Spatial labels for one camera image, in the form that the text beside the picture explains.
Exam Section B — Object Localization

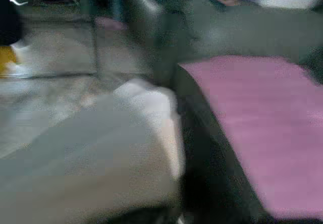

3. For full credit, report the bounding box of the white garment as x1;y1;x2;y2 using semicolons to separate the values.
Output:
0;79;187;224

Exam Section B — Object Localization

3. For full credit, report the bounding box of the black clothes rack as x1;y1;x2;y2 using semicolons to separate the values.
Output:
25;17;100;80

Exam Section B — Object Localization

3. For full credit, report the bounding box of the pink mat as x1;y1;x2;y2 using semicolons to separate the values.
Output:
177;55;323;221

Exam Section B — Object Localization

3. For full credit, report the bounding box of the dark navy garment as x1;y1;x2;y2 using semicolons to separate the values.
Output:
0;0;24;46

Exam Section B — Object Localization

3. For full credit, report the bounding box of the yellow shirt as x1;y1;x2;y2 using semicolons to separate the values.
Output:
0;45;18;79

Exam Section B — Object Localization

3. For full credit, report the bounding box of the pink cloth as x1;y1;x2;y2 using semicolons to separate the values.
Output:
95;16;128;31

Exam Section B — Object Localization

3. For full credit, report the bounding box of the grey green leather sofa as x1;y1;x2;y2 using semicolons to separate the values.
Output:
121;0;323;224

